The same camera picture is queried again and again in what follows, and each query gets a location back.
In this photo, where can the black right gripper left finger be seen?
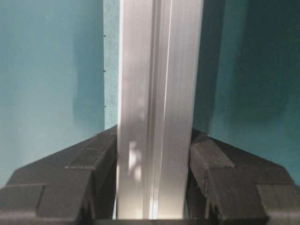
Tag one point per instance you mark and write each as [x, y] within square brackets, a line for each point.
[74, 186]

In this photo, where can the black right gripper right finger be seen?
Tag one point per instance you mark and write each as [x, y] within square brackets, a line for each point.
[229, 186]

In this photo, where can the silver aluminium extrusion rail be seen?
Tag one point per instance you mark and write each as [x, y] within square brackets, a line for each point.
[158, 59]

